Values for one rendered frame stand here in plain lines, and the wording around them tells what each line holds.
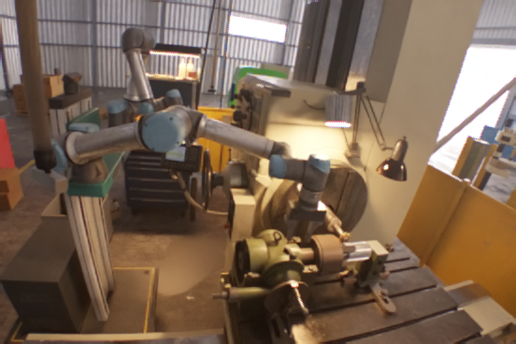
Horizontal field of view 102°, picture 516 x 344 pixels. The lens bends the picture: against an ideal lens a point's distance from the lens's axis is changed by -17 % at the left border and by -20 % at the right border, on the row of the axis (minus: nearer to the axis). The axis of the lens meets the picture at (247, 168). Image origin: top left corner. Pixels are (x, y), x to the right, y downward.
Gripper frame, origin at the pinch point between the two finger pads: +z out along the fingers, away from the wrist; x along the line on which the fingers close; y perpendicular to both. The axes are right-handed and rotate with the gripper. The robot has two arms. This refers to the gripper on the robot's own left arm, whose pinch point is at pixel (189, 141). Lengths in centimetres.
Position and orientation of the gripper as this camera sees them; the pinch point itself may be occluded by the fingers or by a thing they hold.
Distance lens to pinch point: 155.6
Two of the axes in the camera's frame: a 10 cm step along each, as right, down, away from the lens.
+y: 9.5, -3.0, 0.0
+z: 2.8, 9.1, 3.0
